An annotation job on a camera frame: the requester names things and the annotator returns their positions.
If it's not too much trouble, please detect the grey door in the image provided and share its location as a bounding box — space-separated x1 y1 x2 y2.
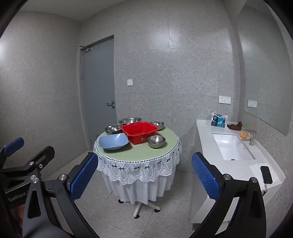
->
79 34 115 153

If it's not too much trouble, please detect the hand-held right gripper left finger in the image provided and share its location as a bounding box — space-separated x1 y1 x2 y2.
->
22 152 99 238

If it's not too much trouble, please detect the white sink basin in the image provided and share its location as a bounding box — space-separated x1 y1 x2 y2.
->
212 133 256 161

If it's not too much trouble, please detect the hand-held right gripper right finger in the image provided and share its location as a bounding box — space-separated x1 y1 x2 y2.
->
190 152 267 238

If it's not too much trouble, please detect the white sink counter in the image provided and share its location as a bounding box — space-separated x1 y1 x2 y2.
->
190 118 286 230

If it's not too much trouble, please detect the stack of steel bowls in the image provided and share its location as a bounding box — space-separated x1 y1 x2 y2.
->
118 117 142 126

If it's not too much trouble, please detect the red plastic basin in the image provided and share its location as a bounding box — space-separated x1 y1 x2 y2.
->
121 121 158 145

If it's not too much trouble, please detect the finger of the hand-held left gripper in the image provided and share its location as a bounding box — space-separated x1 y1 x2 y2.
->
0 137 25 170
0 146 55 182

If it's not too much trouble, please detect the white table base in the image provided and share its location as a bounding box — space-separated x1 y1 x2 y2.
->
118 199 162 219

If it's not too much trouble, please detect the white paper sheet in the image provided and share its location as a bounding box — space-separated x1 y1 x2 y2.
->
249 162 281 184

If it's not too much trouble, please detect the blue white tissue pack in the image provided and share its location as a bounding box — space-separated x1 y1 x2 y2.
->
210 112 228 128

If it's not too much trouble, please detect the small steel bowl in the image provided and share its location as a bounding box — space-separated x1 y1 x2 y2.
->
105 124 123 135
147 135 166 149
150 120 165 131

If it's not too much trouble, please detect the blue plastic tray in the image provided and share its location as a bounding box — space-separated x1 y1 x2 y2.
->
99 133 130 151

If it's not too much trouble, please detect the metal faucet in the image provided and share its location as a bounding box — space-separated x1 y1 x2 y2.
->
244 129 257 146

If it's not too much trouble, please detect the brown cloth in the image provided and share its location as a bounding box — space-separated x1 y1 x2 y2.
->
226 121 243 131

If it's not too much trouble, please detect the black remote device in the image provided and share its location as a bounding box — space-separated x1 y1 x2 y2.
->
260 166 273 195

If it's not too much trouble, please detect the green woven table mat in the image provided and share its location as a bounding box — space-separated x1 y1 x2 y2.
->
95 127 180 163

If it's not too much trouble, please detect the wall mirror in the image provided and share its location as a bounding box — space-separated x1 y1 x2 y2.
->
237 4 292 136

